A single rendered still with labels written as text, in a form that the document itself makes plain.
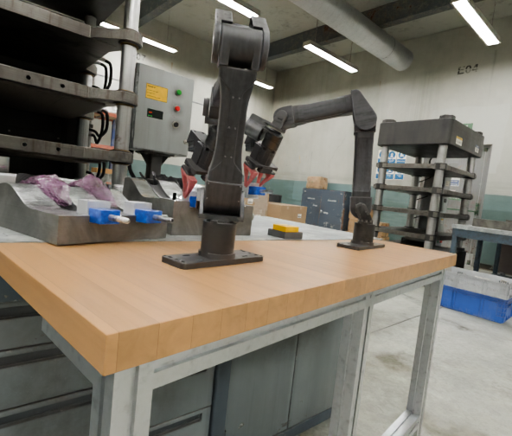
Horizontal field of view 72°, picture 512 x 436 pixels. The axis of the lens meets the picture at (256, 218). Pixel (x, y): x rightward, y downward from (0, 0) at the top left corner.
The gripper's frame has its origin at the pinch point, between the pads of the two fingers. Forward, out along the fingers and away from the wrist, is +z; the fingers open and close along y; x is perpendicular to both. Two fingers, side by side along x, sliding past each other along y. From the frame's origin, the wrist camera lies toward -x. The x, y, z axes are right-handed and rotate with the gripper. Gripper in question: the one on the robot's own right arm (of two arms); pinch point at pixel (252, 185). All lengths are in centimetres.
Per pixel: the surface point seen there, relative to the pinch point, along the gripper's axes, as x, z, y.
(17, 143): -63, 25, 61
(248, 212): 16.3, 0.6, 11.8
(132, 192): -10.1, 12.3, 35.9
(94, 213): 26, -4, 58
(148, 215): 25, -3, 47
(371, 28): -365, -119, -435
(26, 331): 29, 24, 67
